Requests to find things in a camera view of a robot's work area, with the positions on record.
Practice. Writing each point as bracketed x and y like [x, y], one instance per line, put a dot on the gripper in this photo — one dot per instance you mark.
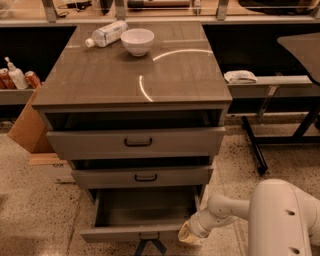
[198, 224]

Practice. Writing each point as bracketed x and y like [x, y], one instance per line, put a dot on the grey bottom drawer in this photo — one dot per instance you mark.
[137, 214]

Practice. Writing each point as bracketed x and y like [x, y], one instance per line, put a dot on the grey drawer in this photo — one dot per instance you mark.
[147, 143]
[142, 177]
[137, 214]

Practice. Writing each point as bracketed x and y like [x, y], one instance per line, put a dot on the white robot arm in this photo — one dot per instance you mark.
[283, 220]

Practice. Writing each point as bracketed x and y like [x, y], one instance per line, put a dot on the grey middle drawer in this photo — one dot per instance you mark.
[142, 177]

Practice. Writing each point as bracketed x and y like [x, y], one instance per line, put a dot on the grey top drawer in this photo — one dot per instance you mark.
[147, 143]

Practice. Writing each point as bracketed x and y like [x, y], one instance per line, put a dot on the grey drawer cabinet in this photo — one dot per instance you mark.
[177, 84]

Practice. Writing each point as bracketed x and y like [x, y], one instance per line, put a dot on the white flat cardboard box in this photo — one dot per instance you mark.
[56, 169]

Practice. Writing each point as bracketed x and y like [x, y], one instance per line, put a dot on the folded white cloth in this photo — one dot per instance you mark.
[240, 77]

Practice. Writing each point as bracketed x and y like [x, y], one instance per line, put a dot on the brown cardboard box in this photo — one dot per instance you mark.
[29, 130]

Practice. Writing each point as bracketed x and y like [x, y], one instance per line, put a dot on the white ceramic bowl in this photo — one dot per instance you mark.
[137, 41]

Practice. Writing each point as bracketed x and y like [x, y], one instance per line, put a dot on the clear plastic water bottle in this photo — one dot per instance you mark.
[106, 35]

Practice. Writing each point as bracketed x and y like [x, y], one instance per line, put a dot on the red soda can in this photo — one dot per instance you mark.
[32, 79]

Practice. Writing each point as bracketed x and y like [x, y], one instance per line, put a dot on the dark round side table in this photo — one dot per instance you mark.
[306, 49]

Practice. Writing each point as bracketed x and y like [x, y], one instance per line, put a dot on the white pump dispenser bottle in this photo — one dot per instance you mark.
[16, 75]

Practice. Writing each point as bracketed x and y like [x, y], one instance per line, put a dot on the red can at edge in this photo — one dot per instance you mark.
[5, 80]

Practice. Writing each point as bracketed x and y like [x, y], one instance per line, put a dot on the black metal table frame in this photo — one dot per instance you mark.
[278, 100]

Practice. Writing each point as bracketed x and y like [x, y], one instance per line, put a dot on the grey shelf rail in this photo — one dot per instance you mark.
[270, 85]

